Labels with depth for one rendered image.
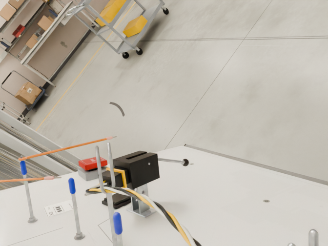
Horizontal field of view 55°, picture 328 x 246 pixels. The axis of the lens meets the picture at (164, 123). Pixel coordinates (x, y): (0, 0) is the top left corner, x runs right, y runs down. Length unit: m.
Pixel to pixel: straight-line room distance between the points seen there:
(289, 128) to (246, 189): 1.37
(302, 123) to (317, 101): 0.15
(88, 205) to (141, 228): 0.14
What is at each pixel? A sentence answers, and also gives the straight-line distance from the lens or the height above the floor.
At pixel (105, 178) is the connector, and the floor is 1.17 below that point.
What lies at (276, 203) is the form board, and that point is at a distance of 0.52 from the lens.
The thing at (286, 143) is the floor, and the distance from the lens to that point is 1.87.
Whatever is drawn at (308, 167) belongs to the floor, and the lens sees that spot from 1.74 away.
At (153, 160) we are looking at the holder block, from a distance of 0.48.
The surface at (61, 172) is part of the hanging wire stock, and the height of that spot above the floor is 1.00.
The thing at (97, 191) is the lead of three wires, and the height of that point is 1.20.
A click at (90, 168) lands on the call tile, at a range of 0.69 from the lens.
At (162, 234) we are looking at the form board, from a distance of 0.45.
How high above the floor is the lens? 1.37
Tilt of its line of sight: 29 degrees down
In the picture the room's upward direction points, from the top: 51 degrees counter-clockwise
